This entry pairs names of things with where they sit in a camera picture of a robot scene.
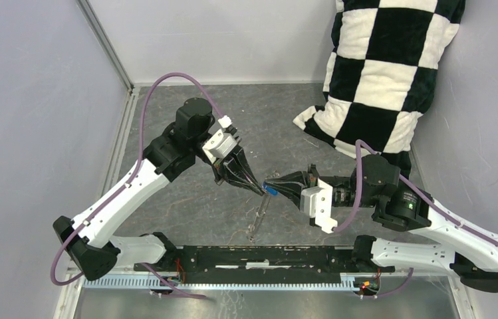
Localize blue plastic key tag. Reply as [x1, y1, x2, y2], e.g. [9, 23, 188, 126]
[263, 184, 278, 196]

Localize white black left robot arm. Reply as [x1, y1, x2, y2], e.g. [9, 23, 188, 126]
[53, 98, 265, 281]

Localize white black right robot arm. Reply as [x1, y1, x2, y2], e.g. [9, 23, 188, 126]
[264, 155, 498, 293]

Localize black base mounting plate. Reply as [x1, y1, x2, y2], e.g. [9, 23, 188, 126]
[150, 245, 395, 284]

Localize black white checkered pillow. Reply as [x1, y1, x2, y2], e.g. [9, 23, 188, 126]
[293, 0, 466, 176]

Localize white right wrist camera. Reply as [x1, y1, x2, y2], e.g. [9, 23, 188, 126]
[299, 177, 338, 233]

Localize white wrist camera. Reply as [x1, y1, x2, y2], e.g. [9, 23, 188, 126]
[201, 116, 237, 163]
[299, 177, 338, 233]

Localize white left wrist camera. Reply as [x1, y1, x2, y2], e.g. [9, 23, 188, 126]
[201, 116, 237, 163]

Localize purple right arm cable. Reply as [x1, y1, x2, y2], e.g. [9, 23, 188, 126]
[332, 140, 498, 300]

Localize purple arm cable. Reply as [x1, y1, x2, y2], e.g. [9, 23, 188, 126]
[332, 140, 498, 300]
[50, 72, 227, 300]

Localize white slotted cable duct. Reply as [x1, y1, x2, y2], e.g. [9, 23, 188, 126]
[82, 274, 358, 292]

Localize aluminium frame rail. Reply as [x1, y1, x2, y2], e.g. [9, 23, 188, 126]
[76, 0, 139, 196]

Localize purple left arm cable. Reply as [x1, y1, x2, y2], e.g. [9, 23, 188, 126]
[50, 72, 227, 300]

